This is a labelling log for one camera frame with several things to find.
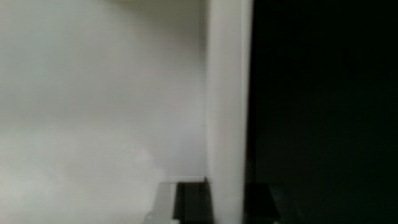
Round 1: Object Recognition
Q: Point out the white square tabletop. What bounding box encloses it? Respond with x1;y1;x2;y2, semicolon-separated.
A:
0;0;253;224

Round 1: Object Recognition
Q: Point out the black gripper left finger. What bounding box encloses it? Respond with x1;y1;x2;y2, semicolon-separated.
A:
155;179;212;224

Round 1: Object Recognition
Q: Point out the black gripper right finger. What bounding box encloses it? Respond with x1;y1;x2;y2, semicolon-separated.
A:
244;183;281;224

